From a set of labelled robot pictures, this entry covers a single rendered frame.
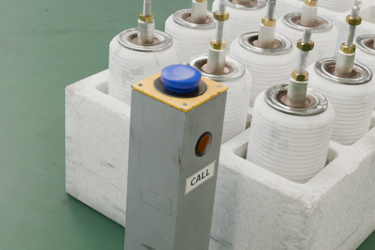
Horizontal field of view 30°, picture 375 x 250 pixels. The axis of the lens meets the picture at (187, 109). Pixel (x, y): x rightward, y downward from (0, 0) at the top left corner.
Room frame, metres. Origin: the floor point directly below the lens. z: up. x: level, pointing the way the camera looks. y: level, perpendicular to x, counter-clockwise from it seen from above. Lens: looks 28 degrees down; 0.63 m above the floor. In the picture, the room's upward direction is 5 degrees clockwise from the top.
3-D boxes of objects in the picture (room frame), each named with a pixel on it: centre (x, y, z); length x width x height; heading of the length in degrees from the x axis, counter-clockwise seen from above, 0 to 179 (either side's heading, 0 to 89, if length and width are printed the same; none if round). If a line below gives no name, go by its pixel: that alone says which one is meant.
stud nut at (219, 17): (0.81, -0.03, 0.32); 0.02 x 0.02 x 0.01; 22
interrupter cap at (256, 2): (1.07, -0.07, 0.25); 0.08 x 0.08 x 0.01
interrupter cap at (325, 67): (0.83, -0.20, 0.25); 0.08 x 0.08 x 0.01
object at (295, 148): (0.74, -0.13, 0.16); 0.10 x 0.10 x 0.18
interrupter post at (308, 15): (1.00, -0.17, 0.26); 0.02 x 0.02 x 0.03
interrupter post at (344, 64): (0.83, -0.20, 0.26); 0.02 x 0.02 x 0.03
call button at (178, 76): (0.62, 0.01, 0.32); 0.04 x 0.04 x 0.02
